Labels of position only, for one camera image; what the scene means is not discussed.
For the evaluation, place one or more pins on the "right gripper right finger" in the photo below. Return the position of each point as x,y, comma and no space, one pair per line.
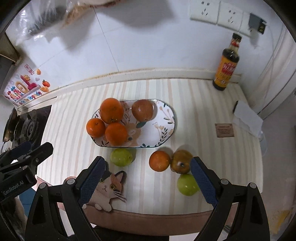
219,195

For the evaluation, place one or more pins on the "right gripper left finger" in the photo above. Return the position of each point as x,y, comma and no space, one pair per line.
78,191

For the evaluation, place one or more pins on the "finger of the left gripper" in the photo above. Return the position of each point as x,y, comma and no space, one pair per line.
37,156
18,151

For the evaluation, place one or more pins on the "green apple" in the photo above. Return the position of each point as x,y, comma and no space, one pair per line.
121,157
187,185

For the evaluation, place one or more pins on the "dark red apple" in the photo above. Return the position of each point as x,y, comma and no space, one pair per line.
180,162

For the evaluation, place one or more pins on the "black gas stove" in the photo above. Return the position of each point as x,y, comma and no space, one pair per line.
27,127

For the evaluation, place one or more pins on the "small orange left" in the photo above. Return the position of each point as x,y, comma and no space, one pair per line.
95,128

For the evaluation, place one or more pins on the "small brown card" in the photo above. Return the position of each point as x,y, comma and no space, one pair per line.
224,130

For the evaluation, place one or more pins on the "orange front on plate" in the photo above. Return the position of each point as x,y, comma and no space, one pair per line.
116,134

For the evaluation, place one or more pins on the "white folded paper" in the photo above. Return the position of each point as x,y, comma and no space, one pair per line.
247,119

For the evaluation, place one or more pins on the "large orange top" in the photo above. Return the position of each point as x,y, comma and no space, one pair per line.
111,111

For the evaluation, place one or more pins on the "range hood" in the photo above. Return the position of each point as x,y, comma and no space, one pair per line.
8,62

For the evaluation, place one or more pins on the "floral oval ceramic plate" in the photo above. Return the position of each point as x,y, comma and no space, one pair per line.
143,132

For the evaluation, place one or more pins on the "striped cat table mat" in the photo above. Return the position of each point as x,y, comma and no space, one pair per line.
191,108

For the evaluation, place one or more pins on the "red apple on plate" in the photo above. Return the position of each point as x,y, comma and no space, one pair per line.
143,110

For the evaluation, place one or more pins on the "soy sauce bottle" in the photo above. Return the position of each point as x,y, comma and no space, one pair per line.
228,63

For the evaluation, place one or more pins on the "plastic bag dark contents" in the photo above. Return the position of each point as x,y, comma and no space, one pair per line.
37,17

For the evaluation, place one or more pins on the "plastic bag with eggs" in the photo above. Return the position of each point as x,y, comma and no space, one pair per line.
77,9

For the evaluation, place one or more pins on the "black power adapter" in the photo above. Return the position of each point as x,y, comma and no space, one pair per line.
256,23

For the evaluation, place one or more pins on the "colourful wall sticker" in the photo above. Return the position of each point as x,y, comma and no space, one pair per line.
27,84

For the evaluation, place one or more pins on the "white wall socket right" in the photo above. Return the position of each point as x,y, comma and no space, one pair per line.
244,27

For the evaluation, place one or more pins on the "white wall socket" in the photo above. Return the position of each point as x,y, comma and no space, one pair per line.
204,10
229,16
244,27

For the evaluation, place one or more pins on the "white wall socket middle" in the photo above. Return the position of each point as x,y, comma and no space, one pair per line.
229,16

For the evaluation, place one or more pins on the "white wall socket left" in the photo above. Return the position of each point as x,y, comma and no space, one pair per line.
204,10

